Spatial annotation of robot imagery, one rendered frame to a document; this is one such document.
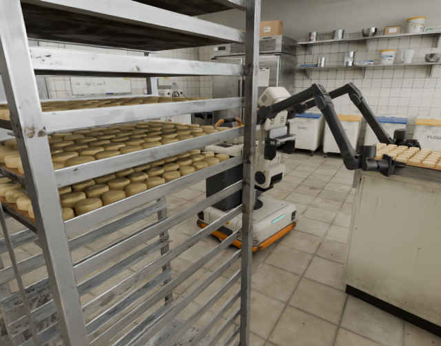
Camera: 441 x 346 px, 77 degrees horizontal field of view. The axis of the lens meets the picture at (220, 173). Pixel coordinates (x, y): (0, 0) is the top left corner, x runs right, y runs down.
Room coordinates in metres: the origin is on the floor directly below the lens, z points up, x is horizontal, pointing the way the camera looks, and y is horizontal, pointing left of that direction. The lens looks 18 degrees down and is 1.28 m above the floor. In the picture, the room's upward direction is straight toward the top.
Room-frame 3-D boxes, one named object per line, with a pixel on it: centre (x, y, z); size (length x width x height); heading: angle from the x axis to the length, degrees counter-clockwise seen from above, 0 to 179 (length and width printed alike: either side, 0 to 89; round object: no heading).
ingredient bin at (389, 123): (4.54, -2.72, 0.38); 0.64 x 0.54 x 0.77; 146
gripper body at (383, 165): (1.30, -0.79, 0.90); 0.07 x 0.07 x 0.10; 0
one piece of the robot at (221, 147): (2.29, -0.16, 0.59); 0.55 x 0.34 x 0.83; 135
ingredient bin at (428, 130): (4.18, -3.27, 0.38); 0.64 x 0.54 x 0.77; 144
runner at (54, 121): (0.65, 0.11, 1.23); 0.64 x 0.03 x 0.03; 144
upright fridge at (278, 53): (5.74, -0.64, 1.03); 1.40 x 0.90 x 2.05; 57
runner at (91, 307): (0.65, 0.11, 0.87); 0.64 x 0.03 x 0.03; 144
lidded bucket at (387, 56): (4.80, -2.69, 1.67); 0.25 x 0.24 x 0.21; 57
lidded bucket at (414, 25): (4.64, -2.95, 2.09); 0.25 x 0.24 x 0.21; 147
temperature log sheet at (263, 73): (5.15, -0.77, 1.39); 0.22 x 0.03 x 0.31; 57
